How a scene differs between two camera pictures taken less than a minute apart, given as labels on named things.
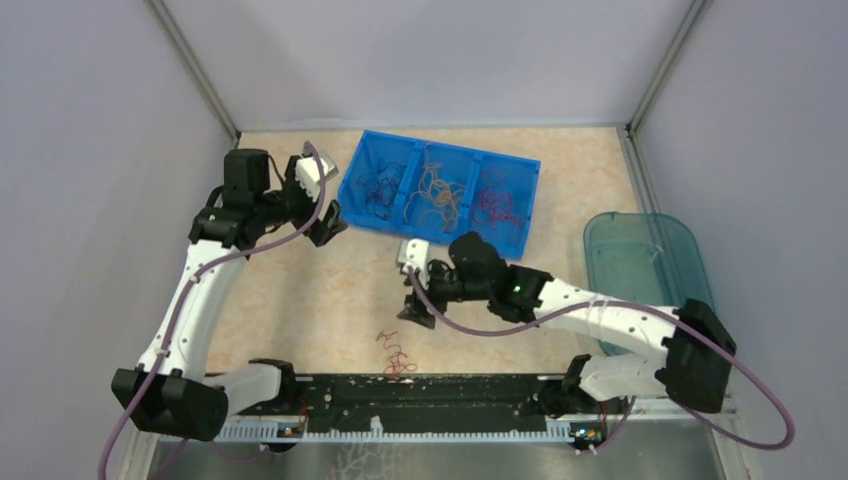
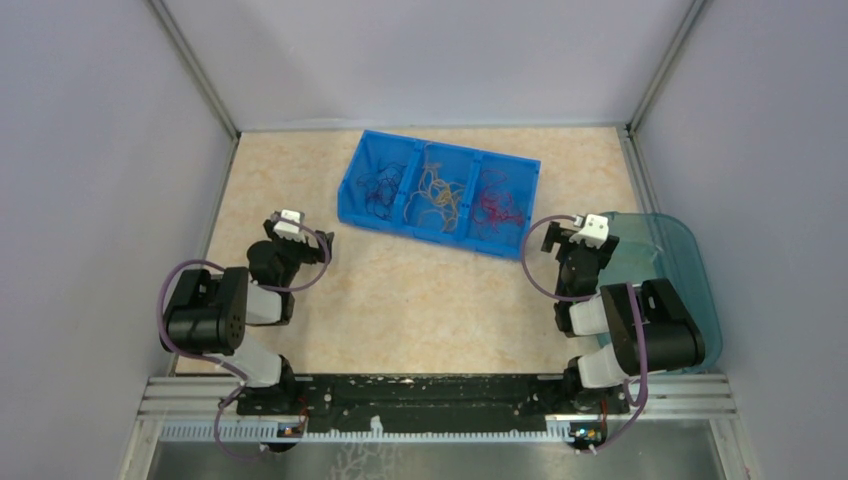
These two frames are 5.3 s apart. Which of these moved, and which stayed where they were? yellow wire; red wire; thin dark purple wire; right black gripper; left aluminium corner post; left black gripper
Moved: left black gripper; right black gripper
Stayed: thin dark purple wire; red wire; left aluminium corner post; yellow wire
